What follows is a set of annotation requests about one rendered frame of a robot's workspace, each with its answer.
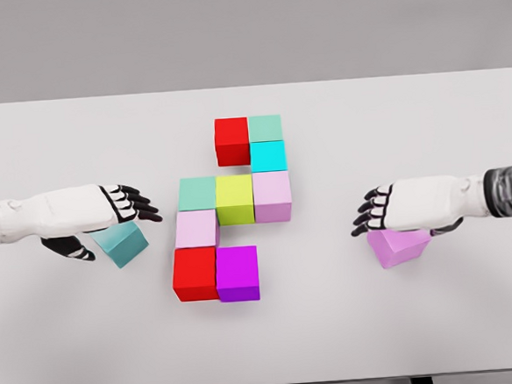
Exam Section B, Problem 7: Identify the teal cube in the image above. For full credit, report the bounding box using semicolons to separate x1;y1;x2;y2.
86;220;152;271

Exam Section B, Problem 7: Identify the mint green cube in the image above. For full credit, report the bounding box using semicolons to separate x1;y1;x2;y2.
246;113;284;144
175;175;219;214

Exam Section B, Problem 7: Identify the yellow-green cube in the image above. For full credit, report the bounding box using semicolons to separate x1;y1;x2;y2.
213;173;257;227

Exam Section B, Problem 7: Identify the cyan cube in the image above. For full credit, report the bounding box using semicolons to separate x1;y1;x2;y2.
248;139;288;174

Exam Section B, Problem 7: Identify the magenta cube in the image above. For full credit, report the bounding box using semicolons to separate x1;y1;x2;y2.
212;244;262;304

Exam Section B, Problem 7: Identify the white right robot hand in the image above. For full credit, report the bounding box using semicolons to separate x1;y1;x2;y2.
347;178;466;243

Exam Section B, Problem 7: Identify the light pink cube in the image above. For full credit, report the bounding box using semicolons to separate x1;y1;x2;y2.
250;169;294;224
172;208;222;251

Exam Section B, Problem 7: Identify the red cube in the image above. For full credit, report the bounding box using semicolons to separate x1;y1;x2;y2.
213;116;252;168
169;245;222;304

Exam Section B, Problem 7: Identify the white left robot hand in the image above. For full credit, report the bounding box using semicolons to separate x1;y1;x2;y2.
36;179;167;266

